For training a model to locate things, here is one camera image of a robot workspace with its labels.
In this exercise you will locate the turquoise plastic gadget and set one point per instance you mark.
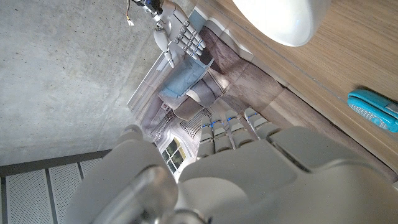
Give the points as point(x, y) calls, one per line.
point(373, 110)

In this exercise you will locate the white bowl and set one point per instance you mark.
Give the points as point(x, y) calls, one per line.
point(280, 21)

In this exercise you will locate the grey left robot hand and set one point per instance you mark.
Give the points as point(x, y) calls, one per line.
point(264, 186)

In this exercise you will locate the printed living room backdrop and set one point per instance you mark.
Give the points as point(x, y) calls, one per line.
point(192, 93)

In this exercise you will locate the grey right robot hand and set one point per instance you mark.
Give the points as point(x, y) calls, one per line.
point(177, 28)

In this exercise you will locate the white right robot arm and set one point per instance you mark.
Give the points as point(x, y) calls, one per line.
point(150, 4)

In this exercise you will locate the grey perforated panel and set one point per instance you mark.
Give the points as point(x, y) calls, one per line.
point(28, 193)

